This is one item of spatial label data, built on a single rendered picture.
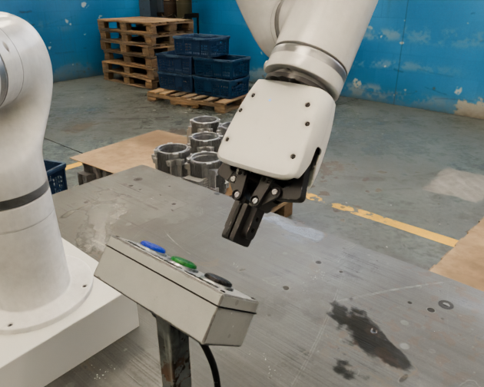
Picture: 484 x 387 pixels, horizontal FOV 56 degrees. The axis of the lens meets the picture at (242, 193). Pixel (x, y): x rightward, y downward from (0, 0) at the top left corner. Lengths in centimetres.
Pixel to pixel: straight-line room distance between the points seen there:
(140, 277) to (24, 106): 33
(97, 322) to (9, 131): 32
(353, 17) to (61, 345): 60
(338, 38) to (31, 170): 44
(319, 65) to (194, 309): 26
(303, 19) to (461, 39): 522
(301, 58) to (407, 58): 543
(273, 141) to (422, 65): 541
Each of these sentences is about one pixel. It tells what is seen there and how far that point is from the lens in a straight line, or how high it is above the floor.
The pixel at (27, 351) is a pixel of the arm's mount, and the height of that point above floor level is 88.
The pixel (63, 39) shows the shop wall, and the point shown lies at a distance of 768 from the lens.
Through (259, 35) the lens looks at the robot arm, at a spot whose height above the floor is 128.
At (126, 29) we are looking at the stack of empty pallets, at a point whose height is 78.
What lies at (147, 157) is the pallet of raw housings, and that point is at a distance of 294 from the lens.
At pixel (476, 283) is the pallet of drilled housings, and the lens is 228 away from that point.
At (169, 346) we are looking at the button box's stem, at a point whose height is 98.
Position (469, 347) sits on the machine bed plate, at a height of 80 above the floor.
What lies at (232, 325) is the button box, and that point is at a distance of 45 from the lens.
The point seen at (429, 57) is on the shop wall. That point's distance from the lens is 580.
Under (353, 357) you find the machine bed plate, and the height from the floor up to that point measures 80.
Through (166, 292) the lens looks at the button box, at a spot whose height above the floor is 107.
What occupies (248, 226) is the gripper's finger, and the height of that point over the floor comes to 112.
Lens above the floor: 134
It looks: 25 degrees down
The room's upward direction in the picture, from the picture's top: straight up
